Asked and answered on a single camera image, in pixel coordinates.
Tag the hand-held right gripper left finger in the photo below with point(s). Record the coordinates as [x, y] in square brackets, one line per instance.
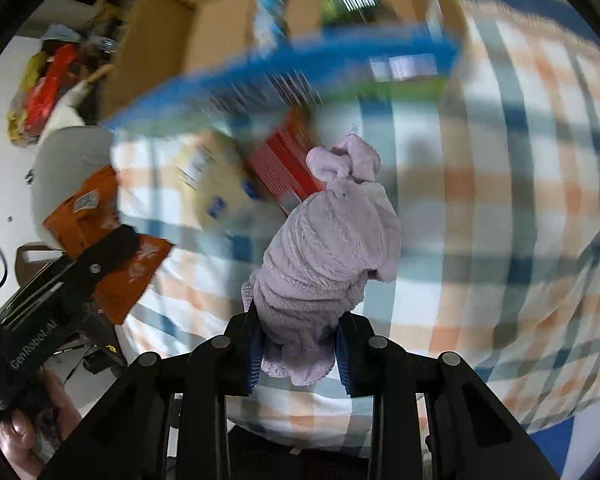
[253, 360]

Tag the plaid bed sheet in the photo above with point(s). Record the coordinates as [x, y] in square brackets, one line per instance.
[505, 210]

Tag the lilac fluffy towel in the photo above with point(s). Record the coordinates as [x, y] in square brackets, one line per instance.
[325, 255]

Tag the small tan box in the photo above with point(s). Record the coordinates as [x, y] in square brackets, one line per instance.
[32, 260]

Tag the brown cardboard box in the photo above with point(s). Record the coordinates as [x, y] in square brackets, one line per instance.
[215, 15]

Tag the blue and white packet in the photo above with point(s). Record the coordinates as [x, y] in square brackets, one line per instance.
[269, 10]

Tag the red carton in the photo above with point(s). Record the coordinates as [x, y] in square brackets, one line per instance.
[285, 170]

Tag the white plush toy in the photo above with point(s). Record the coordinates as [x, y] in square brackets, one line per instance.
[67, 110]

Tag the blue plastic basket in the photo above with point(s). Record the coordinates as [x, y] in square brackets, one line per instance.
[300, 52]

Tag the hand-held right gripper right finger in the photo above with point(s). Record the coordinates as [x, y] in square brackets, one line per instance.
[346, 360]

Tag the person's left hand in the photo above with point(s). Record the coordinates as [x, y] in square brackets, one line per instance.
[35, 430]

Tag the grey round cushion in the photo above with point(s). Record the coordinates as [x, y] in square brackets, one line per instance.
[65, 165]

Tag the orange snack packet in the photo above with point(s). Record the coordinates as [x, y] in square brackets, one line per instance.
[87, 205]

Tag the yellow snack packet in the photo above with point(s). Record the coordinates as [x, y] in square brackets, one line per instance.
[215, 180]

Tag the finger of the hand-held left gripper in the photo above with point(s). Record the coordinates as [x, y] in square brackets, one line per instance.
[96, 268]
[105, 342]

